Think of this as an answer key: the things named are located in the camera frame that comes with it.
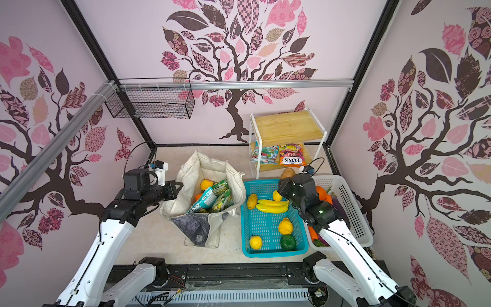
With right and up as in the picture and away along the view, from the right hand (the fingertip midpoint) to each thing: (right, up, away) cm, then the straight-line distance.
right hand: (283, 180), depth 75 cm
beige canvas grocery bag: (-33, -19, -1) cm, 38 cm away
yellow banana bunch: (-3, -14, +14) cm, 20 cm away
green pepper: (+2, -26, +2) cm, 26 cm away
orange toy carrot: (+14, -24, +5) cm, 28 cm away
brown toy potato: (+1, +3, -1) cm, 4 cm away
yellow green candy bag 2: (-24, -9, +2) cm, 26 cm away
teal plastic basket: (-3, -23, +12) cm, 26 cm away
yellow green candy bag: (-28, -5, +18) cm, 34 cm away
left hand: (-40, -3, -1) cm, 40 cm away
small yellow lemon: (0, -10, +17) cm, 19 cm away
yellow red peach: (-36, -4, +19) cm, 41 cm away
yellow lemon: (-11, -26, +2) cm, 28 cm away
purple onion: (+6, -13, -26) cm, 30 cm away
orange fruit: (-38, -9, +13) cm, 41 cm away
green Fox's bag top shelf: (-32, -9, +1) cm, 33 cm away
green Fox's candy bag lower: (-4, +11, +15) cm, 19 cm away
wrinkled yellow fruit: (-12, -11, +14) cm, 22 cm away
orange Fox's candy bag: (+7, +11, +15) cm, 20 cm away
